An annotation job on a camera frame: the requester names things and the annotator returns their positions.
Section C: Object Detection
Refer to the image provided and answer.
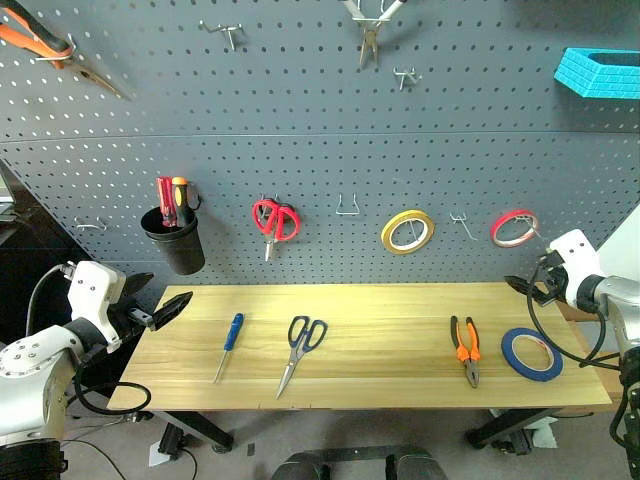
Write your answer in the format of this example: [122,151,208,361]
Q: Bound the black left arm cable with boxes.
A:
[24,263,153,417]

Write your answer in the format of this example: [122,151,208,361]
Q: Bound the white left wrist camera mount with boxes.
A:
[65,260,127,342]

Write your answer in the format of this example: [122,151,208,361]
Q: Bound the black power adapter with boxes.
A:
[158,424,187,460]

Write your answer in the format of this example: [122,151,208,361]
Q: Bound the red handled scissors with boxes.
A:
[251,197,303,263]

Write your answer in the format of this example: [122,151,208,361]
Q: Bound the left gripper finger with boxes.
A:
[149,290,194,332]
[119,271,156,304]

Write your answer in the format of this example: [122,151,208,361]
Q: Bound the black plastic cup holder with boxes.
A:
[139,205,207,277]

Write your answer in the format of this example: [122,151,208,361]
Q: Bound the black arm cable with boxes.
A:
[526,259,622,372]
[24,263,153,417]

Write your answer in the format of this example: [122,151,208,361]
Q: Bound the thin black floor cable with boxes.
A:
[58,438,127,480]

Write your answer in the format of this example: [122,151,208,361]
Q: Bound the cyan brick-pattern box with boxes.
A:
[552,46,640,101]

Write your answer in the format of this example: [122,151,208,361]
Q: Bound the blue handled screwdriver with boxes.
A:
[212,312,247,386]

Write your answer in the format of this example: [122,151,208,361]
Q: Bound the grey perforated pegboard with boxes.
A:
[0,0,640,297]

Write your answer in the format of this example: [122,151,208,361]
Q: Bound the blue black handled scissors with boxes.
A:
[274,314,330,401]

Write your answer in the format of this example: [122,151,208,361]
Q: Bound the red handled screwdriver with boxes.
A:
[155,175,180,229]

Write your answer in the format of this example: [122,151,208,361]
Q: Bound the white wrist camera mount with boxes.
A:
[65,260,127,342]
[546,229,605,307]

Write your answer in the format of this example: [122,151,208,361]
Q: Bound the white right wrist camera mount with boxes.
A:
[546,229,605,307]

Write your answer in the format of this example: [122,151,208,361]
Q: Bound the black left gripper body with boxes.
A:
[101,293,155,347]

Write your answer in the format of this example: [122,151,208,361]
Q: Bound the orange black long-nose pliers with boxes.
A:
[0,0,127,102]

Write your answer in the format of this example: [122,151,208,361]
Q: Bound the orange black handled screwdriver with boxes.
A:
[170,175,194,228]

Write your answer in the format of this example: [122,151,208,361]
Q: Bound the yellow tape roll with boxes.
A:
[380,208,436,256]

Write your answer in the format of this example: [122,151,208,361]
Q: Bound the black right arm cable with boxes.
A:
[526,259,622,372]

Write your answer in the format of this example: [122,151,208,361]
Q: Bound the red tape roll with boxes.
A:
[489,209,541,250]

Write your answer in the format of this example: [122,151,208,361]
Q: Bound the black robot waist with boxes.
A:
[0,438,68,480]

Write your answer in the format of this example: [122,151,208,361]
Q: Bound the black crossbar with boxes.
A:
[317,445,402,463]

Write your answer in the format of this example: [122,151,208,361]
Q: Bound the black table leg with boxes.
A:
[153,410,236,454]
[465,408,565,449]

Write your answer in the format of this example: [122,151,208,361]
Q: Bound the dark rounded shape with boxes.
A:
[271,449,332,480]
[384,446,450,480]

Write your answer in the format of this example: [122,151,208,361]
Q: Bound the metal loop pegboard hook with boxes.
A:
[33,33,78,70]
[74,215,109,233]
[335,193,361,218]
[349,0,397,24]

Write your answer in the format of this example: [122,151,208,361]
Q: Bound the white handled pliers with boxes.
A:
[341,0,409,70]

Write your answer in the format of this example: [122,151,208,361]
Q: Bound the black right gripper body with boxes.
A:
[536,251,570,302]

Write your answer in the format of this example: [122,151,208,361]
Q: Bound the orange black combination pliers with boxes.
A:
[449,314,483,391]

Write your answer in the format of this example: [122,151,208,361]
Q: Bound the blue tape roll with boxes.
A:
[500,327,566,384]

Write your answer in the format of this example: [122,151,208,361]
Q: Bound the black side furniture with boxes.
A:
[0,159,81,347]

